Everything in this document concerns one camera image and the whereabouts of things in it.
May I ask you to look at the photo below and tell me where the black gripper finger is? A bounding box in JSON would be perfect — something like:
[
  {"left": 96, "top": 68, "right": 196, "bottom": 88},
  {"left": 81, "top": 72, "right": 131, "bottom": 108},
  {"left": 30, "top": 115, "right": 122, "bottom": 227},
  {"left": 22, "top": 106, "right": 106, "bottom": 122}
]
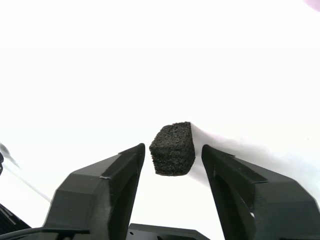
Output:
[
  {"left": 41, "top": 142, "right": 146, "bottom": 240},
  {"left": 201, "top": 144, "right": 320, "bottom": 240}
]

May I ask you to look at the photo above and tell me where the black foam box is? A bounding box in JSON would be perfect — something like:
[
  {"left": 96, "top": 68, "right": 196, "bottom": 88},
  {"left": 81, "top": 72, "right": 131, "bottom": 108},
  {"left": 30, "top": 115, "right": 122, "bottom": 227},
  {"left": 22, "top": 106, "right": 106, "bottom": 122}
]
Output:
[{"left": 149, "top": 121, "right": 197, "bottom": 177}]

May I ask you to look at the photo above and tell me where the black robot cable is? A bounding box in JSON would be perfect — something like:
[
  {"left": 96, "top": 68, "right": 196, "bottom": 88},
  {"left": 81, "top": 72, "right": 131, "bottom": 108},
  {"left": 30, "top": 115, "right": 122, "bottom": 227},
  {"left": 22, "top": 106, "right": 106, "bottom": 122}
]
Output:
[{"left": 0, "top": 226, "right": 76, "bottom": 240}]

